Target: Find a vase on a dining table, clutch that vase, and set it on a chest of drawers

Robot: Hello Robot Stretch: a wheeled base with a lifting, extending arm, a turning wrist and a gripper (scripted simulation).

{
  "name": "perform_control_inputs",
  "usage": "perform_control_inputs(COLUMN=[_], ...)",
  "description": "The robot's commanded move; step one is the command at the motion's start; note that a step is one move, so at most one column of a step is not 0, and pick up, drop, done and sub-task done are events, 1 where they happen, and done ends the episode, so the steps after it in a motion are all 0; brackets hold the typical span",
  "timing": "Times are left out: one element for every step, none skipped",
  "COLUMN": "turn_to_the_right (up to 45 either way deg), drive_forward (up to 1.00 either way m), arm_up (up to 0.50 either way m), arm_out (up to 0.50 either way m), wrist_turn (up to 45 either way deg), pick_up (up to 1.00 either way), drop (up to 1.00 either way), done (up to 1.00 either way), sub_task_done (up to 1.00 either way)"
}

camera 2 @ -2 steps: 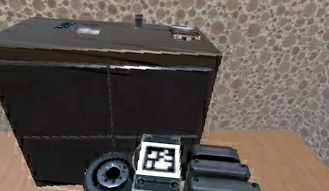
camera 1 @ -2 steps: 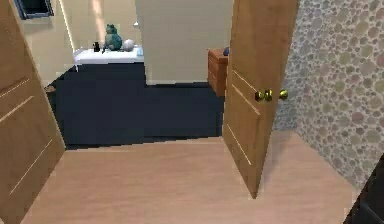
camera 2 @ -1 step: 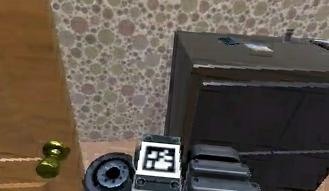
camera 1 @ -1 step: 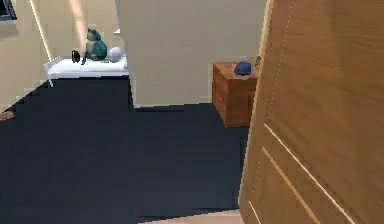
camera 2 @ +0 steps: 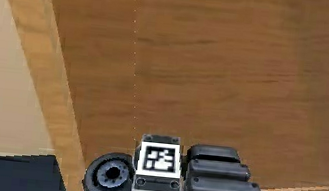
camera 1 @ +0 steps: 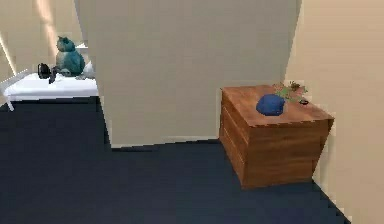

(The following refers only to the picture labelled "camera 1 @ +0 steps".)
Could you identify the black dumbbell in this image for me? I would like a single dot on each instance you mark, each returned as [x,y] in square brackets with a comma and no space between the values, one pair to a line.
[46,72]

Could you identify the green leafy plant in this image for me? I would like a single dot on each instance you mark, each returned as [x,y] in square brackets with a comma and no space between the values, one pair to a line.
[290,91]

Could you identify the blue round vase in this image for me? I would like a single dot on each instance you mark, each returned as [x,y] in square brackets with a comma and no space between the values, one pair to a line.
[270,104]

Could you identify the brown wooden chest of drawers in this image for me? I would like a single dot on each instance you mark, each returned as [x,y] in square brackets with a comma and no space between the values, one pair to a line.
[280,150]

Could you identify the white pillow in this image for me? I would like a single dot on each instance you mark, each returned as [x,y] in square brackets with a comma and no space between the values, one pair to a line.
[88,70]

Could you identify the small black round object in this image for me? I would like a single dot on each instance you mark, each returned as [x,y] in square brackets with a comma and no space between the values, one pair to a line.
[303,101]

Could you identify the teal plush toy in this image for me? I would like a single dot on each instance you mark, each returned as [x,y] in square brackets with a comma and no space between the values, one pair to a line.
[69,58]

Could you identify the white bed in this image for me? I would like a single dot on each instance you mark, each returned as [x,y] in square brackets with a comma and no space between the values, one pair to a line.
[50,87]

